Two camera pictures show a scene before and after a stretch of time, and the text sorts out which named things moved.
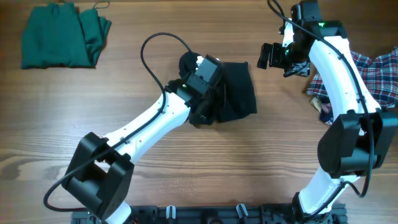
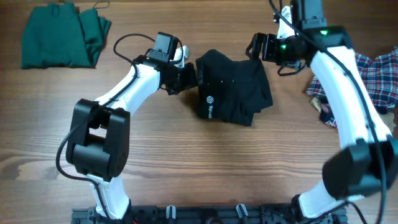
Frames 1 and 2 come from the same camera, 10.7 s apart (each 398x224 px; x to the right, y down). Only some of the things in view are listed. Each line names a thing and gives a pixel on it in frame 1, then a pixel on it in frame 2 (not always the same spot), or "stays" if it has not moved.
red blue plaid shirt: (379, 74) stays
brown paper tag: (316, 102) stays
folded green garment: (58, 35) stays
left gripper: (218, 100) to (190, 80)
